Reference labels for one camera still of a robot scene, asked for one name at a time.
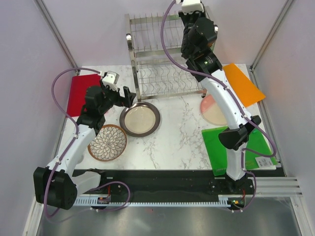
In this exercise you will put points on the brown rimmed cream plate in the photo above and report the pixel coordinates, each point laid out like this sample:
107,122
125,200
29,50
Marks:
140,120

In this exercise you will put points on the orange folder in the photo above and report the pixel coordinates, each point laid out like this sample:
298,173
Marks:
246,91

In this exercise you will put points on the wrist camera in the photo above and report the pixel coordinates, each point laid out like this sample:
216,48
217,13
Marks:
110,80
190,6

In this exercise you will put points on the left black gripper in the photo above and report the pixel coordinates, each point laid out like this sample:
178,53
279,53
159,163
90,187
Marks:
121,101

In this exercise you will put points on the white petal pattern plate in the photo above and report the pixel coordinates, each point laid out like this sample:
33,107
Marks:
109,144

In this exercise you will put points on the aluminium frame post right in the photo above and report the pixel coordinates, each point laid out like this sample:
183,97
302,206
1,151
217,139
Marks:
274,28

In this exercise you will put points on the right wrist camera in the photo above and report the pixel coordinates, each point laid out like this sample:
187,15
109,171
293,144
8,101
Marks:
190,6

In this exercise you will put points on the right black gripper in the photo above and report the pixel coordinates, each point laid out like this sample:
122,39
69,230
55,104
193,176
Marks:
184,17

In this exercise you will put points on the green folder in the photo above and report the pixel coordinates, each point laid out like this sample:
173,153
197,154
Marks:
218,157

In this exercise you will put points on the pink and cream plate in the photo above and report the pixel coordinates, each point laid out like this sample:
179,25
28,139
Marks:
211,112

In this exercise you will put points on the white cable duct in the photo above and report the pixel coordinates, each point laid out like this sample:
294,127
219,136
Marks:
92,200

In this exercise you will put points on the aluminium frame post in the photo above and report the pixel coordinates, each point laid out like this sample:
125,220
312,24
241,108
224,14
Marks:
55,31
274,28

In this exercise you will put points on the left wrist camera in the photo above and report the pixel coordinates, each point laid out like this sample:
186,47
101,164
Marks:
110,80

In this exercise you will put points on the aluminium frame post left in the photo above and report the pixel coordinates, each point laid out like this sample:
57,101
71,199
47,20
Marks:
55,31

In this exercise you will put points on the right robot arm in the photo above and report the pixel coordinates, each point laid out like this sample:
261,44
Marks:
199,35

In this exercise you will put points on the stainless steel dish rack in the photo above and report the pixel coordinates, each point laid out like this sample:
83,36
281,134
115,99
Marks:
154,75

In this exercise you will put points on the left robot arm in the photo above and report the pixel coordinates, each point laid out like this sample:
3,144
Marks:
55,184

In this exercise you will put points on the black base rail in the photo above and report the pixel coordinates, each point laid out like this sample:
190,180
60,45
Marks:
169,185

